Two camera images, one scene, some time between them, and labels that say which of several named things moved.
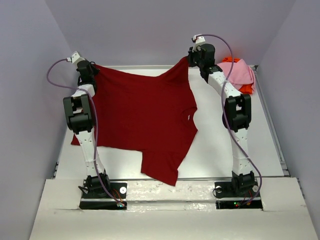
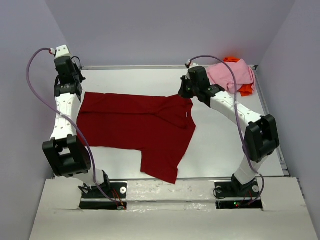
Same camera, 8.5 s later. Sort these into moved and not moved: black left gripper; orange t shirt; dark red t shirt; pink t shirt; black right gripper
Moved: black right gripper; dark red t shirt; black left gripper
Not moved: pink t shirt; orange t shirt
